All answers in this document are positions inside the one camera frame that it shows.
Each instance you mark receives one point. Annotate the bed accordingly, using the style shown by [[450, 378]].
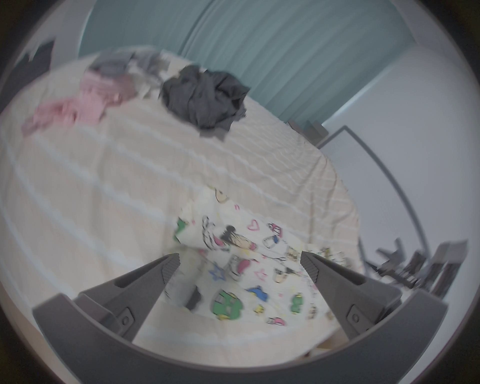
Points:
[[112, 168]]

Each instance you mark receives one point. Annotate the blue-green curtain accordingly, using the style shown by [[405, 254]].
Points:
[[281, 48]]

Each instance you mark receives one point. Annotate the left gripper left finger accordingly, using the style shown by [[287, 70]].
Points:
[[120, 303]]

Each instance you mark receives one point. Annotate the grey bedside table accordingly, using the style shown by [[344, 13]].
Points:
[[309, 131]]

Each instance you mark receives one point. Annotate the black shirt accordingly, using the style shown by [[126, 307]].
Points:
[[202, 97]]

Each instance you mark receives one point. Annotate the pink garment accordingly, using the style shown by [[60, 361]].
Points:
[[75, 108]]

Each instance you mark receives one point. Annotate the white printed pyjama top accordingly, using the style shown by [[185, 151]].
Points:
[[243, 262]]

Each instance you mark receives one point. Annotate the grey and white garment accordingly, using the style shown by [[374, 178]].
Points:
[[123, 63]]

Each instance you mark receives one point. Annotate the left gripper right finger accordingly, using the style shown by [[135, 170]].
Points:
[[360, 303]]

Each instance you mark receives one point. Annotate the black furniture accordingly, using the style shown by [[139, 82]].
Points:
[[30, 82]]

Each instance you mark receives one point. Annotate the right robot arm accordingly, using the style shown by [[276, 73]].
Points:
[[446, 262]]

